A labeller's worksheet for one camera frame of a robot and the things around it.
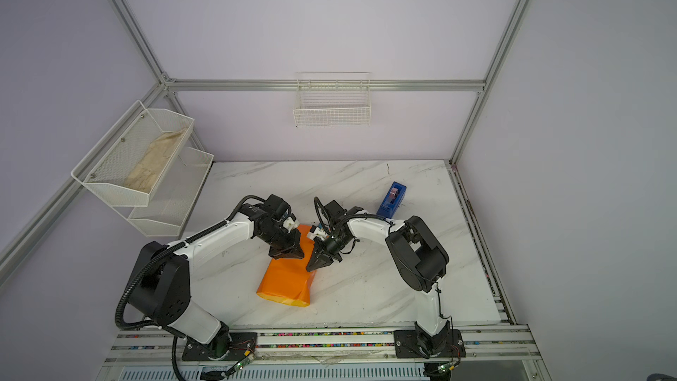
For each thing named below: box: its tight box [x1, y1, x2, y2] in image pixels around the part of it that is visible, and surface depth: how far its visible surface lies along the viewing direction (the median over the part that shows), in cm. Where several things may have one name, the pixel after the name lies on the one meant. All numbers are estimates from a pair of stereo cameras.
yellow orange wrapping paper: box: [256, 224, 317, 307], surface depth 82 cm
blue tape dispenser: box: [376, 181, 407, 219], surface depth 103 cm
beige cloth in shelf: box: [124, 128, 189, 194], surface depth 81 cm
